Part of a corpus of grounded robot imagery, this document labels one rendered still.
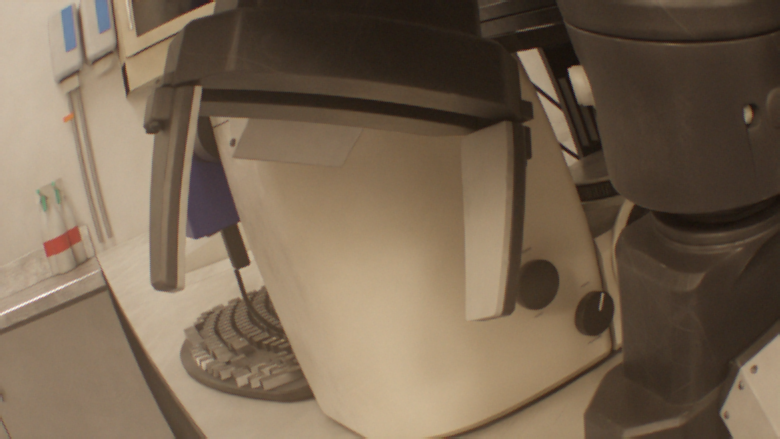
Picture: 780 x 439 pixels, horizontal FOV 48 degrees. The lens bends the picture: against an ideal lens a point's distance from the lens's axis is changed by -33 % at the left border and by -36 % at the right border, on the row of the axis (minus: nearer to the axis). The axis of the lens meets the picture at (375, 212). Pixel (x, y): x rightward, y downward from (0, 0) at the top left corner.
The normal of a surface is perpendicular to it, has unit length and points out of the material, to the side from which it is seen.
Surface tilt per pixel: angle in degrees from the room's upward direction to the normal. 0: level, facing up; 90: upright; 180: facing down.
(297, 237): 91
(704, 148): 98
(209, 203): 90
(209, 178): 90
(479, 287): 65
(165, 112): 84
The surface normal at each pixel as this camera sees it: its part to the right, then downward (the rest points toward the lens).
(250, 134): 0.18, 0.78
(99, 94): 0.29, 0.01
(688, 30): -0.33, 0.39
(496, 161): -0.91, -0.09
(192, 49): -0.36, -0.17
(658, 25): -0.55, 0.40
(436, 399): -0.08, 0.15
